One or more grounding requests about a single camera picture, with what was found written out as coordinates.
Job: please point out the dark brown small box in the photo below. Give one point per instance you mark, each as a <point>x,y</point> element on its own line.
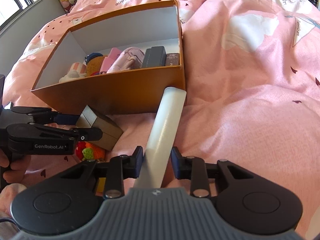
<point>172,59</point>

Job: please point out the person's left hand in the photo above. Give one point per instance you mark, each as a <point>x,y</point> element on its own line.
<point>17,168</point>

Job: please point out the white black plush toy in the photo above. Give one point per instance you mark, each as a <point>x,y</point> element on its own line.
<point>77,71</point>

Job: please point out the pink wallet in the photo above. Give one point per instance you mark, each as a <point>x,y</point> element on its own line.
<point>109,60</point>

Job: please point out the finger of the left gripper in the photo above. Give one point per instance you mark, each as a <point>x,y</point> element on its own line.
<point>54,117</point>
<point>78,134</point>

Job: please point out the gold grey gift box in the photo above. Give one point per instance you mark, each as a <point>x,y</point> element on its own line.
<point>111,131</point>

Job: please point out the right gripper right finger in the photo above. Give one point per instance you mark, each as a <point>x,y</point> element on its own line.
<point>182,166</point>

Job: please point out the brown teddy bear blue cap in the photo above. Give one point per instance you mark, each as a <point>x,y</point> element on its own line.
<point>93,63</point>

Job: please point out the orange cardboard storage box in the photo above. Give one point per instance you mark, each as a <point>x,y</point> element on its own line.
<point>126,92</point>

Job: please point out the pink satin pouch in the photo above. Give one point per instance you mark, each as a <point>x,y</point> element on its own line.
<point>129,59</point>

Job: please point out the dark grey case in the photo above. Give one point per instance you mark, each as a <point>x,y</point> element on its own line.
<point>154,57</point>

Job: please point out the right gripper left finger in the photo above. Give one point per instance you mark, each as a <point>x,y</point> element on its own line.
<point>129,165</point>

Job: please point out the crocheted orange red fruit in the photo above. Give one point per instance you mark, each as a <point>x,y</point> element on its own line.
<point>89,151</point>

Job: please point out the pink bed duvet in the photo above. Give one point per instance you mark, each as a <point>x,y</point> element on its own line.
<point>252,75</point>

